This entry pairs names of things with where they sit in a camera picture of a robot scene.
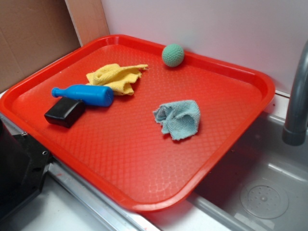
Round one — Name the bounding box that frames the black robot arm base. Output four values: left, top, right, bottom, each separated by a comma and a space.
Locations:
0, 122, 51, 221

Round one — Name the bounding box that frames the light blue cloth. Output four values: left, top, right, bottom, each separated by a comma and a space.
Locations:
153, 100, 201, 141

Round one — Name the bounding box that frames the yellow cloth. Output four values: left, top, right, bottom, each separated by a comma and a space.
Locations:
86, 64, 148, 96

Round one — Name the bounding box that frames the red plastic tray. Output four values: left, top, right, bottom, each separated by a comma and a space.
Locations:
0, 35, 275, 212

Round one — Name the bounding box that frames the blue plastic bottle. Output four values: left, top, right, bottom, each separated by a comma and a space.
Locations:
51, 85, 114, 107

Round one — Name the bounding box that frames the green dimpled ball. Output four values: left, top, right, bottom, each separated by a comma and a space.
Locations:
162, 44, 185, 67

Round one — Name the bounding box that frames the black rectangular block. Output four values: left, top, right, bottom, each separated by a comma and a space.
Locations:
44, 97, 86, 128

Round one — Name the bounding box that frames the grey sink basin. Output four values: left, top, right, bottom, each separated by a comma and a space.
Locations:
148, 113, 308, 231

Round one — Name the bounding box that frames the grey faucet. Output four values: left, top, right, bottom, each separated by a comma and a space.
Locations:
282, 43, 308, 146

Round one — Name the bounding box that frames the brown cardboard panel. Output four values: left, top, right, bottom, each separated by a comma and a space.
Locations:
0, 0, 80, 91

